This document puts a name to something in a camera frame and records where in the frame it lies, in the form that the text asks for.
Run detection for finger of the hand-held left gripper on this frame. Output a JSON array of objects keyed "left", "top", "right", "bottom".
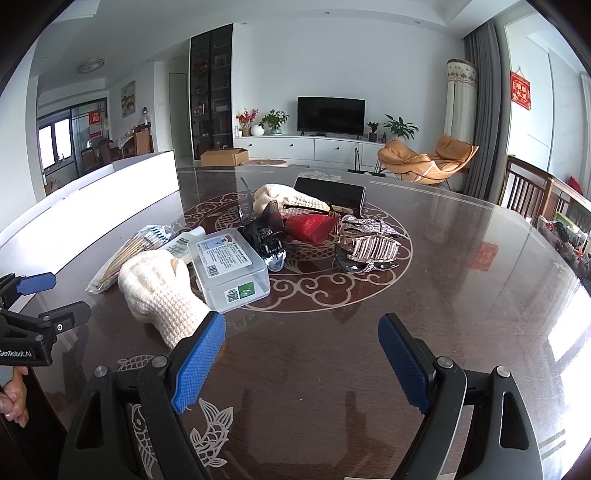
[
  {"left": 0, "top": 300, "right": 92, "bottom": 334},
  {"left": 0, "top": 272, "right": 57, "bottom": 308}
]

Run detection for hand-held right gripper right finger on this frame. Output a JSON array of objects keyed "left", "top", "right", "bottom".
[{"left": 378, "top": 313, "right": 555, "bottom": 480}]

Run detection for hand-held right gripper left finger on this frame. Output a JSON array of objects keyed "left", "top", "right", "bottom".
[{"left": 58, "top": 311, "right": 227, "bottom": 480}]

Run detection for white knit glove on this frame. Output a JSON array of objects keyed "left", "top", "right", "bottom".
[
  {"left": 252, "top": 183, "right": 331, "bottom": 214},
  {"left": 118, "top": 251, "right": 219, "bottom": 350}
]

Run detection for bag of bamboo toothpicks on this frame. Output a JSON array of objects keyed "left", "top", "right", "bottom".
[{"left": 86, "top": 224, "right": 172, "bottom": 295}]

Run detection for white storage container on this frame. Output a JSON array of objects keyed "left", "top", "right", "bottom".
[{"left": 0, "top": 150, "right": 181, "bottom": 266}]

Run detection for clear plastic box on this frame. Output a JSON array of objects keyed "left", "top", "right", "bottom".
[{"left": 187, "top": 229, "right": 271, "bottom": 311}]

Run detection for rhinestone bow claw hair clip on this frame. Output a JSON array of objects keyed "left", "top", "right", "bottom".
[{"left": 338, "top": 216, "right": 411, "bottom": 266}]

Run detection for black feathered hair clip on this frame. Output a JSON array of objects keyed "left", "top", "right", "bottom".
[{"left": 237, "top": 178, "right": 288, "bottom": 274}]

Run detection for red pouch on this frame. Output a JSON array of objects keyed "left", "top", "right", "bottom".
[{"left": 283, "top": 213, "right": 341, "bottom": 245}]

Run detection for person's left hand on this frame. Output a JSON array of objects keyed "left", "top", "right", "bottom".
[{"left": 0, "top": 368, "right": 30, "bottom": 428}]

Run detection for black glitter hair barrette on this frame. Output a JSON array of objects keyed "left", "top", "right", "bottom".
[{"left": 334, "top": 244, "right": 402, "bottom": 276}]

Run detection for wooden dining chair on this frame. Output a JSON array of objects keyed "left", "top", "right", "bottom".
[{"left": 134, "top": 124, "right": 155, "bottom": 156}]

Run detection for black printed box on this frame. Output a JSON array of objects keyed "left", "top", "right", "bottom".
[{"left": 293, "top": 176, "right": 367, "bottom": 217}]

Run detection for orange lounge chair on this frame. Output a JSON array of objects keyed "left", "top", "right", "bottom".
[{"left": 377, "top": 134, "right": 479, "bottom": 188}]

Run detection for cardboard box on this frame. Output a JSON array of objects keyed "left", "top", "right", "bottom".
[{"left": 200, "top": 147, "right": 250, "bottom": 167}]

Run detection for dark wooden chair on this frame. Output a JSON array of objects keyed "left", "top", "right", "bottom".
[{"left": 499, "top": 155, "right": 591, "bottom": 223}]

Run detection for large leafy potted plant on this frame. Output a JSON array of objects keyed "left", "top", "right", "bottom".
[{"left": 383, "top": 115, "right": 419, "bottom": 141}]

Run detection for white television cabinet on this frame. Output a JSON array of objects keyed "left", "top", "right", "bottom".
[{"left": 233, "top": 134, "right": 393, "bottom": 169}]

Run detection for red flowers in vase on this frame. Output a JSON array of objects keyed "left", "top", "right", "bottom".
[{"left": 235, "top": 108, "right": 259, "bottom": 137}]

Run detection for green potted plant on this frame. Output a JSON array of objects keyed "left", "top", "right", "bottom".
[{"left": 259, "top": 109, "right": 290, "bottom": 136}]

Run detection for tall dark display cabinet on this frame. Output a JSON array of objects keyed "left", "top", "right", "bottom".
[{"left": 188, "top": 24, "right": 233, "bottom": 161}]

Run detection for black television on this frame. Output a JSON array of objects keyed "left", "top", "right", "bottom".
[{"left": 297, "top": 96, "right": 366, "bottom": 137}]

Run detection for grey curtain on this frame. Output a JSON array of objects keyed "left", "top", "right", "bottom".
[{"left": 463, "top": 21, "right": 509, "bottom": 204}]

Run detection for covered standing air conditioner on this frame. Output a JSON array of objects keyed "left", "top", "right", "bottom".
[{"left": 444, "top": 59, "right": 479, "bottom": 139}]

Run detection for framed wall painting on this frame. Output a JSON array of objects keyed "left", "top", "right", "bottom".
[{"left": 121, "top": 80, "right": 137, "bottom": 116}]

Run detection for red wall hanging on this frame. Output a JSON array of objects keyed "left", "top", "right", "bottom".
[{"left": 510, "top": 69, "right": 533, "bottom": 110}]

